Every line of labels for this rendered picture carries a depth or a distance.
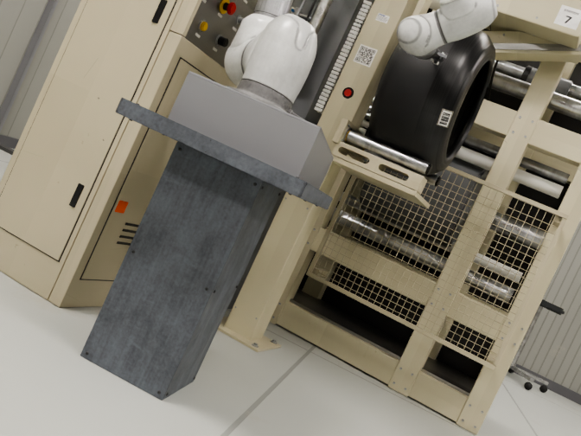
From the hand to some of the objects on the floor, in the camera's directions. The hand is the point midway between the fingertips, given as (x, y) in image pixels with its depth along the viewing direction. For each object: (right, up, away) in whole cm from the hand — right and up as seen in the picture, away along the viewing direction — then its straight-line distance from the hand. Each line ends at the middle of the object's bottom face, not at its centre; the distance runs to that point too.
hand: (436, 58), depth 233 cm
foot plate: (-70, -102, +44) cm, 131 cm away
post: (-70, -102, +44) cm, 131 cm away
